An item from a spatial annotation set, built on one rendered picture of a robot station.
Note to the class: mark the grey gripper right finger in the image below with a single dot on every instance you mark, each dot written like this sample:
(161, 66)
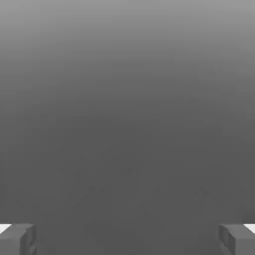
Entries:
(239, 241)

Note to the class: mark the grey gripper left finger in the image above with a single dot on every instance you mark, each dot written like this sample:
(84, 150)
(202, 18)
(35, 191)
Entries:
(16, 240)

